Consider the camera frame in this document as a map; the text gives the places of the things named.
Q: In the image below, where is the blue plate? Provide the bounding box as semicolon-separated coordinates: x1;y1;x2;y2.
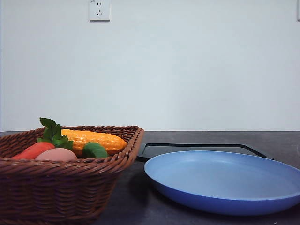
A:
144;150;300;216

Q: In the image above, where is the brown egg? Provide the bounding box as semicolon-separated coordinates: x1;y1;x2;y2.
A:
35;148;77;162

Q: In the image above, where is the brown wicker basket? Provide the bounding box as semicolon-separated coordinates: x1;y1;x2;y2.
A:
0;126;144;225

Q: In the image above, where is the black serving tray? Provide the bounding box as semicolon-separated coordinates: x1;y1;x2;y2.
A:
136;143;274;162

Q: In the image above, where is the green toy cucumber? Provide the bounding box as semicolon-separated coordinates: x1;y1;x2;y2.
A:
82;142;109;158

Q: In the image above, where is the yellow toy corn cob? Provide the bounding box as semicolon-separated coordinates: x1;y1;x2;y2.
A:
61;129;127;156

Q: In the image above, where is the orange toy carrot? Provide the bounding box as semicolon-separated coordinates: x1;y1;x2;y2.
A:
12;117;74;159

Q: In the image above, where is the white wall socket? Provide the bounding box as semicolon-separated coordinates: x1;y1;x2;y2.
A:
89;0;111;23

